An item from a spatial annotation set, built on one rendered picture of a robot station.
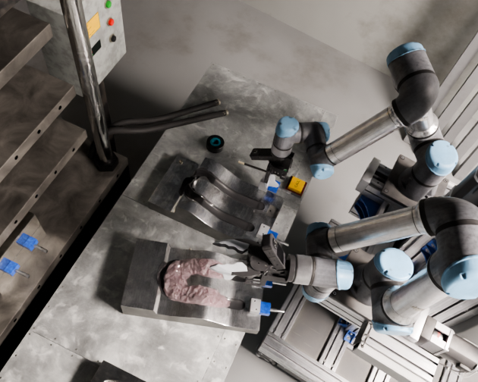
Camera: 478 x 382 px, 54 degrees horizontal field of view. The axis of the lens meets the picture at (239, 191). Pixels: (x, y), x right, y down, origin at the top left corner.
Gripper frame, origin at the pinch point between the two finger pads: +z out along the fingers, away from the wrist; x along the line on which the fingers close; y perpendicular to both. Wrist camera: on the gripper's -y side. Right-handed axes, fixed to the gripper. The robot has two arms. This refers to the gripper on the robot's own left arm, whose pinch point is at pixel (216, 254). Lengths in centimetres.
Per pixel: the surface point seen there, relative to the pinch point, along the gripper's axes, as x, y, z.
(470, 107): 172, 75, -149
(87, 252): 29, 62, 48
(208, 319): 6, 56, -2
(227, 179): 63, 47, -2
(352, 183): 142, 128, -89
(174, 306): 10, 57, 11
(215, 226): 43, 52, 0
